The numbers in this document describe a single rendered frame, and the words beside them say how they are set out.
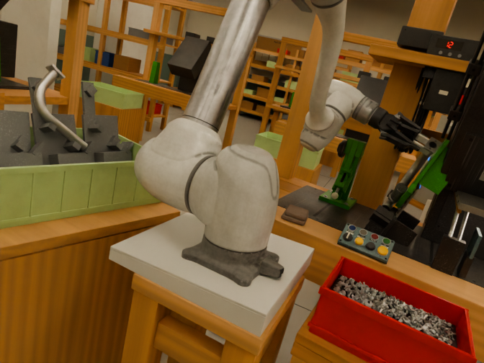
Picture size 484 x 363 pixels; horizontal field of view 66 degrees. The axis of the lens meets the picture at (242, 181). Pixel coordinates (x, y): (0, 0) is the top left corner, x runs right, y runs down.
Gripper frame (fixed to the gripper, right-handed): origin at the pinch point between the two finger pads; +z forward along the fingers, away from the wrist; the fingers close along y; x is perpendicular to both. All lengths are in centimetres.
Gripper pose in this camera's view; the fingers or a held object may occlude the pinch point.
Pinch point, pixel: (423, 145)
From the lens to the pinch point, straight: 145.5
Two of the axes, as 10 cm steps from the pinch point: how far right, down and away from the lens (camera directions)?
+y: 6.5, -6.9, 3.4
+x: 0.3, 4.6, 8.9
